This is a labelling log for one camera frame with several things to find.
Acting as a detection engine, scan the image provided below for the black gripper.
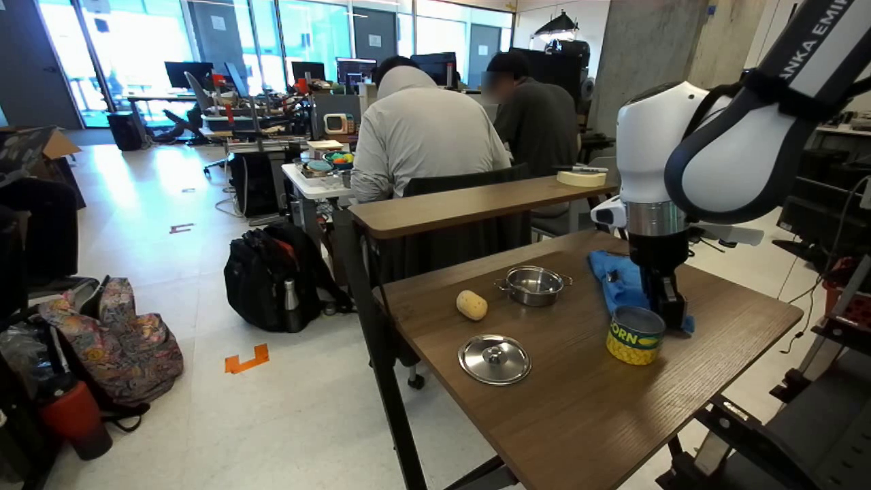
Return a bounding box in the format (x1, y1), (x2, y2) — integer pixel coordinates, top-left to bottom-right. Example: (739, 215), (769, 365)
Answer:
(629, 235), (692, 332)

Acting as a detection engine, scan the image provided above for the blue cloth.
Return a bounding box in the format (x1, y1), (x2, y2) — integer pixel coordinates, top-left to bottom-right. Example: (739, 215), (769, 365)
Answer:
(589, 250), (695, 335)

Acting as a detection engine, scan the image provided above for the yellow potato-like object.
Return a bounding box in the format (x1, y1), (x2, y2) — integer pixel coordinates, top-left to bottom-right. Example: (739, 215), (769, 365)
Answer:
(454, 290), (491, 323)

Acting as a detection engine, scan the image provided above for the wooden work table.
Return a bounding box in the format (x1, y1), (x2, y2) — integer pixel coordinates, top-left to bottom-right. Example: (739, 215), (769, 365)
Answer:
(373, 231), (800, 490)

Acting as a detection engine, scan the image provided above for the red bottle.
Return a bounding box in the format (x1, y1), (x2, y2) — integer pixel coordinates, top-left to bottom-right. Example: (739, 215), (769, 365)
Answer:
(42, 377), (111, 461)

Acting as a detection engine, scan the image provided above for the orange floor tape marker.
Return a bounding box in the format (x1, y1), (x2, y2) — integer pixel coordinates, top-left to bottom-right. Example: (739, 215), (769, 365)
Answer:
(223, 343), (271, 377)

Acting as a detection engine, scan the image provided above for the black backpack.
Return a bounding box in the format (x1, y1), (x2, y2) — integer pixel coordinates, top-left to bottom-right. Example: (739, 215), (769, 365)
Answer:
(223, 220), (352, 332)

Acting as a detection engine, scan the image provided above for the patterned colourful bag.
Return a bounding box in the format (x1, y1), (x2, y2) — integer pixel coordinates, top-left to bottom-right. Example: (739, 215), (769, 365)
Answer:
(38, 275), (186, 416)

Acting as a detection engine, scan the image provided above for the black trash bin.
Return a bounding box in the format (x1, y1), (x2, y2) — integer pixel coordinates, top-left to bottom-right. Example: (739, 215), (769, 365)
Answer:
(107, 112), (145, 152)

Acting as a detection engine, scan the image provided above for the white cluttered desk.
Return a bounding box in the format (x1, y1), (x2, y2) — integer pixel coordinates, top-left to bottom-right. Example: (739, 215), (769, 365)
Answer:
(283, 142), (358, 227)

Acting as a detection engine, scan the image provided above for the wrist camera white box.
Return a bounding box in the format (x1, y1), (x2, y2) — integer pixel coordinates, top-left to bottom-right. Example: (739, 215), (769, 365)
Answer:
(592, 196), (629, 230)

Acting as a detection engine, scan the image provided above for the yellow green tin can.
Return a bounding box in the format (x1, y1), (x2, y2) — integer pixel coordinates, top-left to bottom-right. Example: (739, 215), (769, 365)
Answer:
(604, 305), (667, 367)

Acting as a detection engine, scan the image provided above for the person in grey hoodie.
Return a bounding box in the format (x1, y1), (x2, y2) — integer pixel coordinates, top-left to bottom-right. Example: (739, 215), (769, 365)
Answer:
(352, 56), (513, 201)

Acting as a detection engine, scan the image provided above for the white plate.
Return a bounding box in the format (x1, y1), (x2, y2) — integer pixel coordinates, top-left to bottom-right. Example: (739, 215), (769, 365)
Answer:
(556, 170), (608, 188)

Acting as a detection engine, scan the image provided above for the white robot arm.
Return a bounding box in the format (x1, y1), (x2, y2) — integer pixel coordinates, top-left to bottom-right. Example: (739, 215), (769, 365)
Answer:
(616, 0), (871, 332)

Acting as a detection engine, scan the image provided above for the small steel pot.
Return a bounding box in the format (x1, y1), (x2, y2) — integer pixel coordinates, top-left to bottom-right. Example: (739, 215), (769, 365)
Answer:
(499, 264), (566, 308)

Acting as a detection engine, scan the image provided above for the person in dark jacket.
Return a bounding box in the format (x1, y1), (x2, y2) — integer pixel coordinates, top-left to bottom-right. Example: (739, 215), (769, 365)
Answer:
(487, 52), (578, 177)

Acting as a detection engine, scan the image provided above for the steel pot lid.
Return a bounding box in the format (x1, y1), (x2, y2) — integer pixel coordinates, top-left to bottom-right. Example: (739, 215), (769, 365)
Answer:
(457, 335), (531, 387)

